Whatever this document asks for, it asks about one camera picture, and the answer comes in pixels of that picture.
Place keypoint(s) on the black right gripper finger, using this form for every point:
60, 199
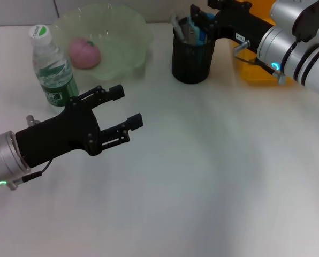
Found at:
215, 3
195, 13

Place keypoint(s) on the clear water bottle green label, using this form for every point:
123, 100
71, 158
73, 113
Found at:
55, 77

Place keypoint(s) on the black mesh pen holder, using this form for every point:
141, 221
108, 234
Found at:
191, 64

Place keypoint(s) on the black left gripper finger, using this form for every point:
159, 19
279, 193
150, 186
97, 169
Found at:
135, 121
116, 92

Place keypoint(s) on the blue scissors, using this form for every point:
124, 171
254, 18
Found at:
199, 34

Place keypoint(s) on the silver left wrist stud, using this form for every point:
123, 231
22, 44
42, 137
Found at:
32, 120

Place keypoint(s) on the translucent green plastic bowl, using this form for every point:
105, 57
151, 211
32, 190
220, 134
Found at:
122, 45

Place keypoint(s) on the pink toy peach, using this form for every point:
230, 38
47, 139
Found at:
84, 54

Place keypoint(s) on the yellow plastic storage bin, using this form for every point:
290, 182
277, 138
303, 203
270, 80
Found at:
253, 72

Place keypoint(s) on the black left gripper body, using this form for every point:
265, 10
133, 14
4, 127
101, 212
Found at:
60, 134

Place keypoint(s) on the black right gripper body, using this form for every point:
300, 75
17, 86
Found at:
239, 21

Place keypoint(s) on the silver ballpoint pen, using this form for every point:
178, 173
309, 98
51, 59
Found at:
178, 28

